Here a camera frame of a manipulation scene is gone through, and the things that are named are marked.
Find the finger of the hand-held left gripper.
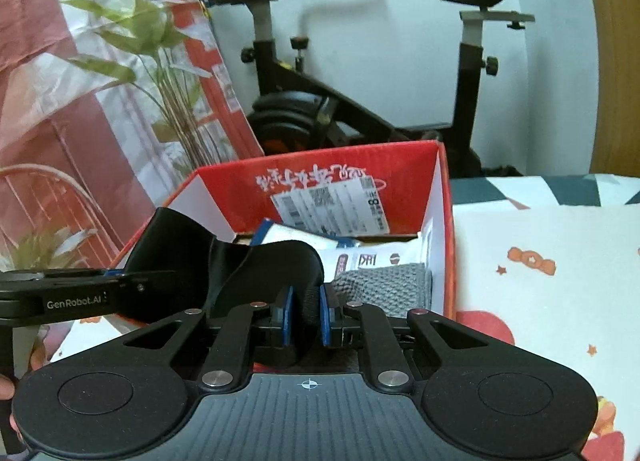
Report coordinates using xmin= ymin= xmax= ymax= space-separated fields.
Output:
xmin=0 ymin=268 xmax=126 ymax=286
xmin=105 ymin=271 xmax=177 ymax=317

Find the wooden door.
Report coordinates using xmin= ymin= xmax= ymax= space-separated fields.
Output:
xmin=580 ymin=0 xmax=640 ymax=176

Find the person's left hand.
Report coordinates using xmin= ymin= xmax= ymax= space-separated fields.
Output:
xmin=0 ymin=336 xmax=51 ymax=437

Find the grey knitted cloth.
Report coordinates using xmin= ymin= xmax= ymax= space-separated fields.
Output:
xmin=327 ymin=263 xmax=433 ymax=319

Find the white face mask packet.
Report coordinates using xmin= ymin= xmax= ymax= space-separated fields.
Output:
xmin=317 ymin=221 xmax=435 ymax=274

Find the red white plant-print curtain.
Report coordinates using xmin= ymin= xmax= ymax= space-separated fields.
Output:
xmin=0 ymin=0 xmax=266 ymax=282

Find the grey white geometric cloth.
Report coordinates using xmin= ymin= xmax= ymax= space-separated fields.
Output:
xmin=447 ymin=172 xmax=640 ymax=212

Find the black exercise bike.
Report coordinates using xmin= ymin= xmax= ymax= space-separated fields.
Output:
xmin=190 ymin=0 xmax=536 ymax=179

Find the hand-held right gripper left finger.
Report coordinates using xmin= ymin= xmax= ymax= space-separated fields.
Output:
xmin=85 ymin=288 xmax=296 ymax=392

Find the white printed tablecloth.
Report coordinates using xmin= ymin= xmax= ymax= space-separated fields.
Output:
xmin=45 ymin=203 xmax=640 ymax=461

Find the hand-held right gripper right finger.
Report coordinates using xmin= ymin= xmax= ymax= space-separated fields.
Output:
xmin=319 ymin=286 xmax=501 ymax=392

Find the white blue soft packet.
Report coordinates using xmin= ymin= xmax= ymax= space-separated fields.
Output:
xmin=249 ymin=218 xmax=361 ymax=252

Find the black fabric piece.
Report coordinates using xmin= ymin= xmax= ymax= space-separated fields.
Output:
xmin=122 ymin=208 xmax=326 ymax=367

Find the red strawberry-print cardboard box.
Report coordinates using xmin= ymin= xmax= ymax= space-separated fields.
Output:
xmin=107 ymin=140 xmax=457 ymax=332

